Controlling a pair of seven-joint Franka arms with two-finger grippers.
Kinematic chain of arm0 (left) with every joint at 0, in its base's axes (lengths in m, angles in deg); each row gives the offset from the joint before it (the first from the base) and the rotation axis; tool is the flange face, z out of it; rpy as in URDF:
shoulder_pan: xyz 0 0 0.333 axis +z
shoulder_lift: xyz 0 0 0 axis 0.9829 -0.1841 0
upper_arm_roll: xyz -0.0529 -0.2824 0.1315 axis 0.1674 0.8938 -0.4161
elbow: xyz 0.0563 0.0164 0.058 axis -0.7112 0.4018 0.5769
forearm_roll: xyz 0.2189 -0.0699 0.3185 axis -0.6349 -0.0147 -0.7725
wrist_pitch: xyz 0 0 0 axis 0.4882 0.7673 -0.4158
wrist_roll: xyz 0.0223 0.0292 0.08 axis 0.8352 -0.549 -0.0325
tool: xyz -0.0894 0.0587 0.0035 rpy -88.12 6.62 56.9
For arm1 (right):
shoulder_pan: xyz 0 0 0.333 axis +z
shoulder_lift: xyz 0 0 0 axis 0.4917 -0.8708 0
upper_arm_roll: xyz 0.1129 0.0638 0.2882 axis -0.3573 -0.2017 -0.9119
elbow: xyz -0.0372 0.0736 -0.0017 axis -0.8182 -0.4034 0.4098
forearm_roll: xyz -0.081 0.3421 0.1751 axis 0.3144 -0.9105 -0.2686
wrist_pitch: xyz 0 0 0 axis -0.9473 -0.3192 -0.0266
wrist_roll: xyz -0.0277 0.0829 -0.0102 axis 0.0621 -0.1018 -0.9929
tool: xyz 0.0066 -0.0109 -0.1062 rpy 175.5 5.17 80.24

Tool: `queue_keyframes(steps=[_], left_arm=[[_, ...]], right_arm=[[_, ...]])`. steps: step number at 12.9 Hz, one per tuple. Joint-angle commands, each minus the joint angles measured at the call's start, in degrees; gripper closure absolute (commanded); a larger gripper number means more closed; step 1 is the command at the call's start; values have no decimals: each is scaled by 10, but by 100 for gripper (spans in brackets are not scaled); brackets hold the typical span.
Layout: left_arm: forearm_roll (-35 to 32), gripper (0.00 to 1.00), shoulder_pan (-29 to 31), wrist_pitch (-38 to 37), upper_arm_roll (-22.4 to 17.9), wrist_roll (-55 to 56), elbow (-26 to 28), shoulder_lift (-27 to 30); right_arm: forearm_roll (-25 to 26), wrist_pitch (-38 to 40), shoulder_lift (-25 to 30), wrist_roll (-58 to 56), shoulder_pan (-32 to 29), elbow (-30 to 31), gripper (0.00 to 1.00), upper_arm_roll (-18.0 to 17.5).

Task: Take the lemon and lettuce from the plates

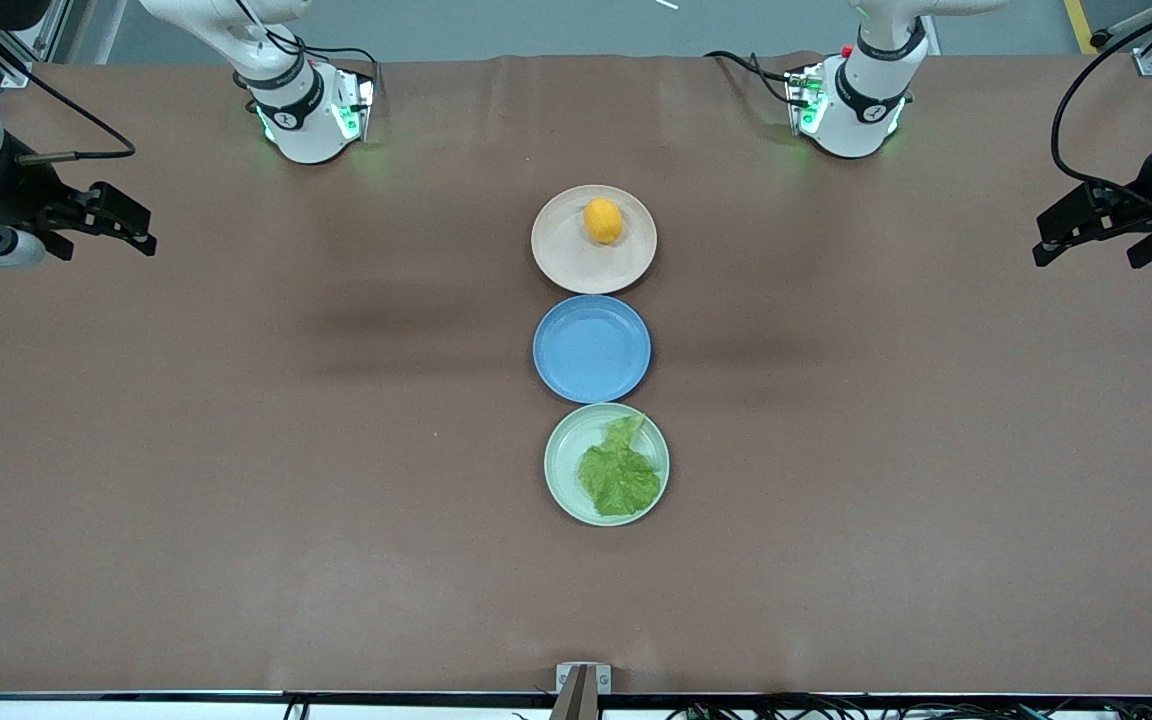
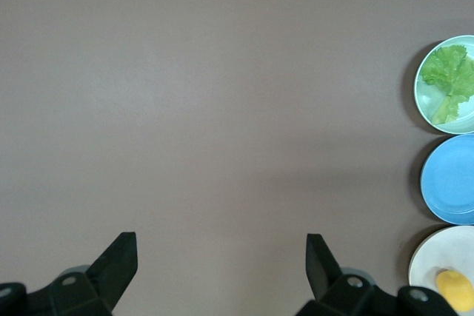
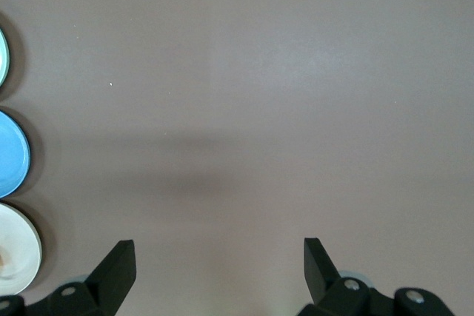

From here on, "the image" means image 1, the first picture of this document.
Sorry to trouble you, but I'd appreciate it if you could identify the yellow lemon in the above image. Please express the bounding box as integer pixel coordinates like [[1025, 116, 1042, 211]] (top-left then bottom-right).
[[583, 198, 624, 245]]

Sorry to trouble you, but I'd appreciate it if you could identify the green lettuce leaf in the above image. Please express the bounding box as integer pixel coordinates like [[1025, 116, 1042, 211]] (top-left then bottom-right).
[[577, 412, 663, 518]]

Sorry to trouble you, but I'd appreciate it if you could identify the brown table cover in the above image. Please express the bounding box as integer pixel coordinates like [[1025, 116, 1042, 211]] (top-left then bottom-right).
[[0, 52, 1152, 696]]

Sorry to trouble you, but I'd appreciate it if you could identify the beige round plate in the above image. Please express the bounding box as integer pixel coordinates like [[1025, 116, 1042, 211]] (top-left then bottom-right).
[[531, 185, 658, 295]]

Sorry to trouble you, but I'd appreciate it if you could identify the blue round plate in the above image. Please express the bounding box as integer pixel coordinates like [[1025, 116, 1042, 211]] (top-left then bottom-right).
[[533, 294, 652, 404]]

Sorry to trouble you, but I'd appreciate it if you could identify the pale green round plate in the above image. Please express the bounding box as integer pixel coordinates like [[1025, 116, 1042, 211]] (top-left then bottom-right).
[[544, 403, 671, 527]]

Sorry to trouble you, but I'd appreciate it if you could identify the brown mounting bar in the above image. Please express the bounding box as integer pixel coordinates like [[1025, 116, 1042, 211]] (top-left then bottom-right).
[[549, 667, 599, 720]]

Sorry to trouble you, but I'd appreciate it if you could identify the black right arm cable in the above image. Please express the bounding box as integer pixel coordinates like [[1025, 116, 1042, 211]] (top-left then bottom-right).
[[0, 40, 137, 165]]

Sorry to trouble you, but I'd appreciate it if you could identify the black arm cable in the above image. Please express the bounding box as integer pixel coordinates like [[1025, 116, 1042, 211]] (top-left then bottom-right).
[[0, 40, 137, 165], [1051, 0, 1152, 216]]

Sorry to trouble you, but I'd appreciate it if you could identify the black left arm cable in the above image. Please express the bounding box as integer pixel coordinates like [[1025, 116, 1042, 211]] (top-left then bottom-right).
[[1051, 0, 1152, 216]]

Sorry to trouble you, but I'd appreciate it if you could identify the black cable bundle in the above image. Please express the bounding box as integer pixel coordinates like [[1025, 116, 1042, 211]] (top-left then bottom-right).
[[666, 690, 1152, 720]]

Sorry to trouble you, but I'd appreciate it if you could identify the grey metal bracket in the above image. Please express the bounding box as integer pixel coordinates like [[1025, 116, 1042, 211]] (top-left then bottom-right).
[[555, 662, 613, 695]]

